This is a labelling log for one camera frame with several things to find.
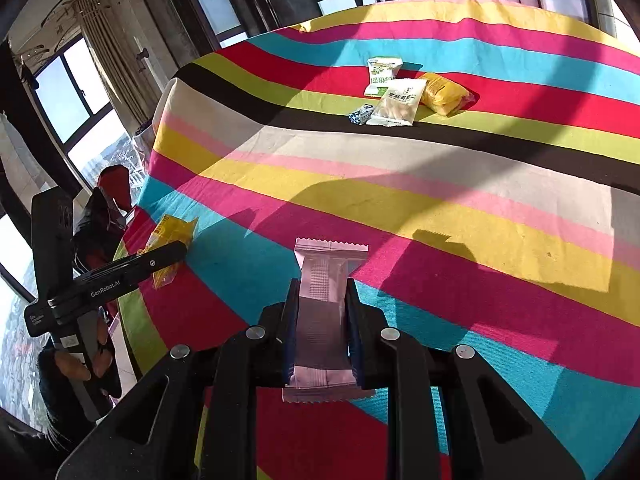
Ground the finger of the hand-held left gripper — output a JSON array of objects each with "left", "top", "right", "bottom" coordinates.
[{"left": 112, "top": 241, "right": 189, "bottom": 287}]

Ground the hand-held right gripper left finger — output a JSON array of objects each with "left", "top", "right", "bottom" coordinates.
[{"left": 55, "top": 280, "right": 301, "bottom": 480}]

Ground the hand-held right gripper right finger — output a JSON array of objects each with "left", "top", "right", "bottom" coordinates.
[{"left": 344, "top": 277, "right": 587, "bottom": 480}]

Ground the yellow clear snack packet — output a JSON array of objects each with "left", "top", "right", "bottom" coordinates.
[{"left": 142, "top": 214, "right": 200, "bottom": 290}]

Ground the pink snack packet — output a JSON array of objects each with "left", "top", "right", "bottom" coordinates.
[{"left": 281, "top": 237, "right": 377, "bottom": 403}]

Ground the person's left forearm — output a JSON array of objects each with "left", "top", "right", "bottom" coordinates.
[{"left": 37, "top": 347, "right": 123, "bottom": 443}]

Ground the person's left hand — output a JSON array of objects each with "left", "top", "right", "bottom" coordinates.
[{"left": 52, "top": 307, "right": 115, "bottom": 382}]

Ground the black cloth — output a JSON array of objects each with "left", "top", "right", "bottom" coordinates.
[{"left": 72, "top": 187, "right": 128, "bottom": 276}]

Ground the red chair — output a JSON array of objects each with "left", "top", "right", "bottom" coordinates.
[{"left": 95, "top": 164, "right": 136, "bottom": 221}]

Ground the striped colourful tablecloth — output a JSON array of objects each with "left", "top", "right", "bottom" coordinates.
[{"left": 117, "top": 0, "right": 640, "bottom": 480}]

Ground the beige curtain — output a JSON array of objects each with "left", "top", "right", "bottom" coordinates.
[{"left": 75, "top": 0, "right": 161, "bottom": 133}]

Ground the blue white candy packet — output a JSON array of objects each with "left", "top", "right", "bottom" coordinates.
[{"left": 347, "top": 103, "right": 376, "bottom": 125}]

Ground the white clear snack packet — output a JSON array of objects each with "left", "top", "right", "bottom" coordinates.
[{"left": 366, "top": 79, "right": 427, "bottom": 127}]

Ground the large yellow bread packet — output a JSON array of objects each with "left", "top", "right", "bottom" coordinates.
[{"left": 417, "top": 72, "right": 476, "bottom": 118}]

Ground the green white snack packet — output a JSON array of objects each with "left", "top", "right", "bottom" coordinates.
[{"left": 366, "top": 56, "right": 405, "bottom": 98}]

